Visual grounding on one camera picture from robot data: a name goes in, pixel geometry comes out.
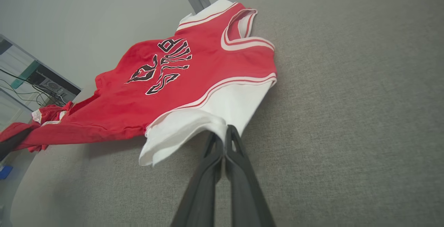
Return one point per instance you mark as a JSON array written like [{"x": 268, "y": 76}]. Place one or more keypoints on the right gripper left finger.
[{"x": 199, "y": 199}]

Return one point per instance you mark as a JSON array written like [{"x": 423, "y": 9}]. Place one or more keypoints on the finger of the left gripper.
[{"x": 8, "y": 146}]

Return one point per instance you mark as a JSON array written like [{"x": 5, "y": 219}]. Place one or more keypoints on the red and white basketball jersey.
[{"x": 208, "y": 64}]

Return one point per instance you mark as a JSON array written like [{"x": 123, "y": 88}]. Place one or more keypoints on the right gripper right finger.
[{"x": 246, "y": 199}]

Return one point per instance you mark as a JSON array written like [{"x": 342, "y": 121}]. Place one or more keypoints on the red and white shorts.
[{"x": 52, "y": 111}]

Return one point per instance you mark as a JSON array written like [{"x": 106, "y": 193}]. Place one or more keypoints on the black desktop computer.
[{"x": 55, "y": 81}]

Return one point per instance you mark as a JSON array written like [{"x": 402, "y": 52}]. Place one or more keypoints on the small blue box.
[{"x": 5, "y": 172}]

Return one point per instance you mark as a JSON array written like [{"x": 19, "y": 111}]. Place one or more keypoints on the grey fabric sofa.
[{"x": 347, "y": 116}]

